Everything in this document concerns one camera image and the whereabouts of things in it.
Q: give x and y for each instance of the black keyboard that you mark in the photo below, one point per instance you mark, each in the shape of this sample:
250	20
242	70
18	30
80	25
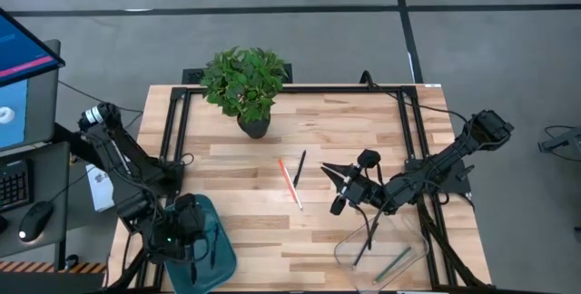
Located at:
13	187

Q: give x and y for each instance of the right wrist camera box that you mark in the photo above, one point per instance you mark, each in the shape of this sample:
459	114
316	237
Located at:
338	205

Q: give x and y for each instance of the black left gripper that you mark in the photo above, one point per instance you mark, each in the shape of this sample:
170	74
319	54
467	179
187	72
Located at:
188	219

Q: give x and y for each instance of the yellow black hazard strip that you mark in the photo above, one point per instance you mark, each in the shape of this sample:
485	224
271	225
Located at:
45	267

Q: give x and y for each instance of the white paper sheet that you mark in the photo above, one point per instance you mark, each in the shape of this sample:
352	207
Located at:
102	194

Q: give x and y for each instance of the grey stand base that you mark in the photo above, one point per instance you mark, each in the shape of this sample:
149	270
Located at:
563	142

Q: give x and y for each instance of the black computer mouse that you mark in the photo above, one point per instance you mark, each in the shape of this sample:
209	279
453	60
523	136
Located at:
36	219

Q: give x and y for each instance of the slim black clip pen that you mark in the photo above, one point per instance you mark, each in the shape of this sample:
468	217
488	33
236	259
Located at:
299	169

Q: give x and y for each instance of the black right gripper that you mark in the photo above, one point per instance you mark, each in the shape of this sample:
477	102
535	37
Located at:
365	189

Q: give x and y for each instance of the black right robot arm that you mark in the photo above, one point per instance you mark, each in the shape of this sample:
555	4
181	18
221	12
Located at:
454	153

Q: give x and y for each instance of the green leafy plant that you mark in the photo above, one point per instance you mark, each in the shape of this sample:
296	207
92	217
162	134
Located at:
245	85

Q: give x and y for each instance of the grey side desk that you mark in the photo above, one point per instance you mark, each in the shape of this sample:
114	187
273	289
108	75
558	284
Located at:
50	176

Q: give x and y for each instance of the teal plastic tray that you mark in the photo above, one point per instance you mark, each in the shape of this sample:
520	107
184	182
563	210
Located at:
224	257

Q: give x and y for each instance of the upright computer monitor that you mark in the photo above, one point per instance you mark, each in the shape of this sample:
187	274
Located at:
18	112

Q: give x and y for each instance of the tilted computer monitor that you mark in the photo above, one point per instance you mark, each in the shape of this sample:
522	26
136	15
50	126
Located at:
22	53

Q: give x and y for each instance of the green pencil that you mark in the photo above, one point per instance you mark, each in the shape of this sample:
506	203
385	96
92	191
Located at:
392	264

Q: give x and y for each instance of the clear plastic container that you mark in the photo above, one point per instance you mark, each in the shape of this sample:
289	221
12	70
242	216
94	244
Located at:
408	235

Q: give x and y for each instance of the black plant pot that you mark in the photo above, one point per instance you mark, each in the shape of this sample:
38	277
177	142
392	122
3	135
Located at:
254	130

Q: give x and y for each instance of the orange pencil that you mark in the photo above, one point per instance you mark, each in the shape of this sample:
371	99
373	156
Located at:
287	178

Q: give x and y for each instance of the black ballpoint pen rubber grip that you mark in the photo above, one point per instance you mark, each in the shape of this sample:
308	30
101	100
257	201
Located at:
193	271

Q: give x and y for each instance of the blue pen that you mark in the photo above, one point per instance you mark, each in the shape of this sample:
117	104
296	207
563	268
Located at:
214	253

